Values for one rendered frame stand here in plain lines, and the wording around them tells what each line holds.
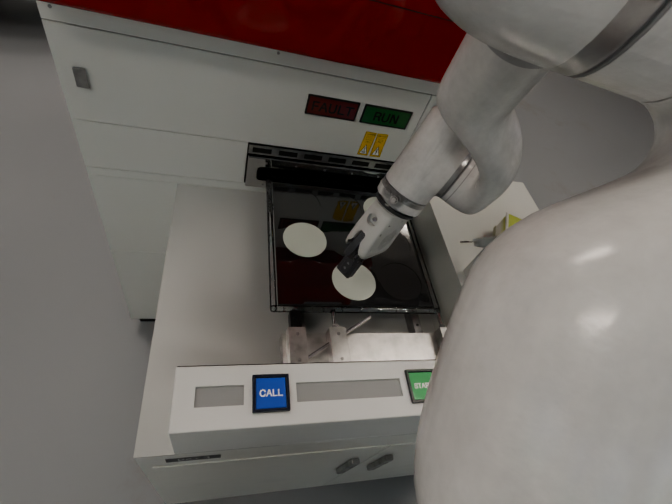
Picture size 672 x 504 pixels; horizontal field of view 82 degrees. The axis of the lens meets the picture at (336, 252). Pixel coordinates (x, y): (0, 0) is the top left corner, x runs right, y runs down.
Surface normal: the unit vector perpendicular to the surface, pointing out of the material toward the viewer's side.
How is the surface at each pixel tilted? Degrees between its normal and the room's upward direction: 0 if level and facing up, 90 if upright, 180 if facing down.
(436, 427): 85
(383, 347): 0
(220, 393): 0
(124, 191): 90
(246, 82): 90
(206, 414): 0
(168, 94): 90
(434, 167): 71
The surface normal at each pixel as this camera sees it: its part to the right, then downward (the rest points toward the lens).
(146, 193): 0.13, 0.80
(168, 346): 0.26, -0.60
